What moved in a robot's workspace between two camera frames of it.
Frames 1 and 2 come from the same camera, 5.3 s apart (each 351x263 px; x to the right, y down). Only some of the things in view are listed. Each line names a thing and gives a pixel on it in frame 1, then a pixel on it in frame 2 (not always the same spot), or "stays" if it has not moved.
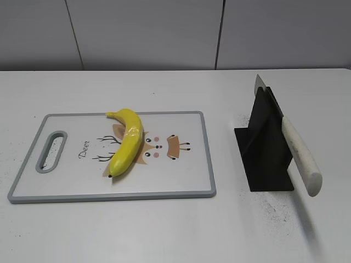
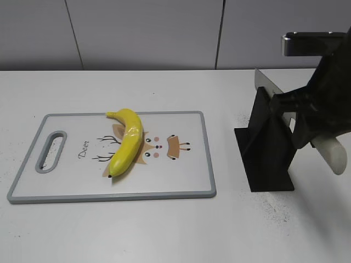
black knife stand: (263, 149) stays
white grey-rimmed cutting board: (70, 157) stays
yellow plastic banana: (128, 148) stays
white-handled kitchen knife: (311, 178) -> (332, 150)
